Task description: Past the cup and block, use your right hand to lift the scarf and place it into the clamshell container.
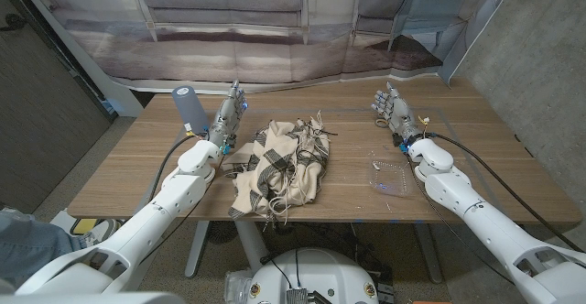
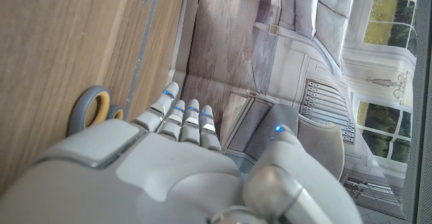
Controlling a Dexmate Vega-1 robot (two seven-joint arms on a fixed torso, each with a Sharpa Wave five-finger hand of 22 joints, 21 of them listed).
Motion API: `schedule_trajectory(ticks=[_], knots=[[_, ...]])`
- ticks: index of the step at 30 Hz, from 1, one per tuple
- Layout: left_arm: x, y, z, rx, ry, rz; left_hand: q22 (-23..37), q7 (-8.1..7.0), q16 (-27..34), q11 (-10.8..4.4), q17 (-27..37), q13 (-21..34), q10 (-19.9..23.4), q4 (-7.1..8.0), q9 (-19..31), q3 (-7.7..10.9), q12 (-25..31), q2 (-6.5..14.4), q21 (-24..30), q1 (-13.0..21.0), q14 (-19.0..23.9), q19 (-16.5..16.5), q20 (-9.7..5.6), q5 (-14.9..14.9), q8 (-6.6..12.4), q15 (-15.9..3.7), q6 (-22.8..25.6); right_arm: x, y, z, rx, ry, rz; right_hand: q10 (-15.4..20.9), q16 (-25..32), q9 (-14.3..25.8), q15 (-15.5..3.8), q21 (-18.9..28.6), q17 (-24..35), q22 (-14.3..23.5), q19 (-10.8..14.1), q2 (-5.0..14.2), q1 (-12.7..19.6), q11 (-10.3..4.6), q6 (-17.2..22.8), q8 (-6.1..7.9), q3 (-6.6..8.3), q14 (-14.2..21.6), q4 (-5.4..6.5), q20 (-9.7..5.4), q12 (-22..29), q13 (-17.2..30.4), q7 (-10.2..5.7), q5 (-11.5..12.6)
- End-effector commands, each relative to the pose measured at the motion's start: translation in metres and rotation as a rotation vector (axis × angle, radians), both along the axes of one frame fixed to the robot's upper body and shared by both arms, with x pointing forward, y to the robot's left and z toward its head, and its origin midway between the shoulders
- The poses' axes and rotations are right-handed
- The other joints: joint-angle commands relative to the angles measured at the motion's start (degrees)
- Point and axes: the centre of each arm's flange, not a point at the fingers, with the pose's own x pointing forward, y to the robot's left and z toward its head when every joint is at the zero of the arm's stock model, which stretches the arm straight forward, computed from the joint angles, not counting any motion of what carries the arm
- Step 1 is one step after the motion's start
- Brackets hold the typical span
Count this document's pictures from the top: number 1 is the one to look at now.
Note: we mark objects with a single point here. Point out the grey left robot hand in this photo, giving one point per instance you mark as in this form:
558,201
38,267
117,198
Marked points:
227,117

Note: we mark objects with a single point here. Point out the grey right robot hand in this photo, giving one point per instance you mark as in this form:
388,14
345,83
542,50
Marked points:
400,114

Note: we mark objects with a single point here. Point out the cream plaid fringed scarf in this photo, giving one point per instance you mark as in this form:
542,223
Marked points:
279,162

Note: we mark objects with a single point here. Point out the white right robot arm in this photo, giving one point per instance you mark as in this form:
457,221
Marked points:
485,226

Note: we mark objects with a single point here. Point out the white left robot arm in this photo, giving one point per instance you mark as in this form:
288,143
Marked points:
151,217

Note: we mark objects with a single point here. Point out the grey cylindrical cup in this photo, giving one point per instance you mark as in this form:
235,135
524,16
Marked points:
190,109

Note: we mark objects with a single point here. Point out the clear plastic clamshell container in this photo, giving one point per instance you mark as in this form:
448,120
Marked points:
390,178

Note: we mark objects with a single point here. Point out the printed sofa room backdrop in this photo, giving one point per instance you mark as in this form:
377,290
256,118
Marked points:
220,52

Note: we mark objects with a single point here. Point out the white table leg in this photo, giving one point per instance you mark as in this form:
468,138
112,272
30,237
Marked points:
251,244
196,253

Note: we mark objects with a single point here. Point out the grey table leg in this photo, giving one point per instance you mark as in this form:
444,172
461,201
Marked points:
429,253

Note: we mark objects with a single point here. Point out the clear plastic packaging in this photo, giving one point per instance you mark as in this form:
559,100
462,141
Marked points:
235,285

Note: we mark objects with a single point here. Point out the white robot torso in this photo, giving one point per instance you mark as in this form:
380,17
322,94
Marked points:
311,276

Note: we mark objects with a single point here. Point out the yellow floor object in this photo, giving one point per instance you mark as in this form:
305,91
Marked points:
83,226

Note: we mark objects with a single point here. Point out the person in blue jeans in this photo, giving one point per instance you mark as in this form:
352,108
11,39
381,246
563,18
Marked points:
32,249

